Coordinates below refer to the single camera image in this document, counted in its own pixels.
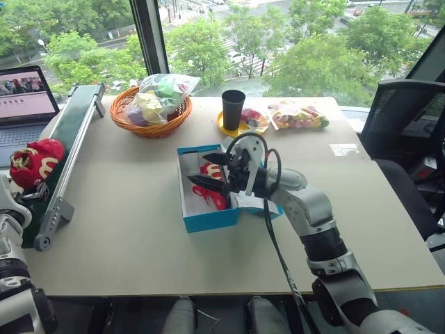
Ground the green conveyor belt, grey frame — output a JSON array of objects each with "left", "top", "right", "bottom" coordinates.
[{"left": 22, "top": 82, "right": 106, "bottom": 253}]

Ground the clear bag of colourful fruit toys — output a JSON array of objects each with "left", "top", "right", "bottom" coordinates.
[{"left": 268, "top": 100, "right": 330, "bottom": 133}]

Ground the open laptop computer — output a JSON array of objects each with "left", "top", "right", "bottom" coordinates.
[{"left": 0, "top": 65, "right": 60, "bottom": 168}]

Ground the clear tape patch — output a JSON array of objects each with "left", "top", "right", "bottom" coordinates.
[{"left": 329, "top": 143, "right": 361, "bottom": 157}]

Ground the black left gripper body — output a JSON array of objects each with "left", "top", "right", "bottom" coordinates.
[{"left": 21, "top": 182, "right": 50, "bottom": 205}]

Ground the black mesh office chair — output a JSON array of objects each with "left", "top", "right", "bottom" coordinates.
[{"left": 360, "top": 79, "right": 445, "bottom": 241}]

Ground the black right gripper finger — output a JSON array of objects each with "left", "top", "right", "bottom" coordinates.
[
  {"left": 186, "top": 173, "right": 232, "bottom": 200},
  {"left": 199, "top": 151, "right": 232, "bottom": 168}
]

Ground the orange wicker basket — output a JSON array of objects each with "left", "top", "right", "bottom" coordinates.
[{"left": 109, "top": 86, "right": 193, "bottom": 139}]

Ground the red shoe with yellow logo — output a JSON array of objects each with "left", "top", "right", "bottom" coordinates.
[{"left": 192, "top": 161, "right": 231, "bottom": 212}]

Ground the black window frame post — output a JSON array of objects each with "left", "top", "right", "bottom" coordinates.
[{"left": 129, "top": 0, "right": 170, "bottom": 76}]

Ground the dark rounded grey shape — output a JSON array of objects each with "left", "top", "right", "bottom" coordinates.
[
  {"left": 162, "top": 295, "right": 196, "bottom": 334},
  {"left": 244, "top": 295, "right": 290, "bottom": 334}
]

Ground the blue shoebox with hinged lid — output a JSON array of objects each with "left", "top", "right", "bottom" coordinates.
[{"left": 176, "top": 143, "right": 285, "bottom": 234}]

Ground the small clear bag of toys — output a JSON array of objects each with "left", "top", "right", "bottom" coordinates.
[{"left": 239, "top": 107, "right": 271, "bottom": 135}]

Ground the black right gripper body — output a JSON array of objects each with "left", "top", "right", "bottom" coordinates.
[{"left": 225, "top": 144, "right": 253, "bottom": 194}]

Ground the black slanted window frame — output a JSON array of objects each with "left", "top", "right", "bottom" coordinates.
[{"left": 404, "top": 24, "right": 445, "bottom": 81}]

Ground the red McDonald's bag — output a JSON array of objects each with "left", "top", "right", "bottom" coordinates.
[{"left": 9, "top": 138, "right": 66, "bottom": 191}]

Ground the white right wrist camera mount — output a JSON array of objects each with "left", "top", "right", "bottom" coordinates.
[{"left": 227, "top": 133, "right": 269, "bottom": 208}]

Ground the yellow plate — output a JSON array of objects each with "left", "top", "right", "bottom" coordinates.
[{"left": 216, "top": 110, "right": 269, "bottom": 138}]

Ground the clear bag of pastel toys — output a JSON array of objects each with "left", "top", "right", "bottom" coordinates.
[{"left": 126, "top": 73, "right": 202, "bottom": 127}]

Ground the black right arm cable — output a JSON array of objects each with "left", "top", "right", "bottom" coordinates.
[{"left": 225, "top": 131, "right": 316, "bottom": 334}]

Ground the black plastic cup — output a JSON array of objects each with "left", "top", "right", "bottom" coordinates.
[{"left": 221, "top": 89, "right": 246, "bottom": 132}]

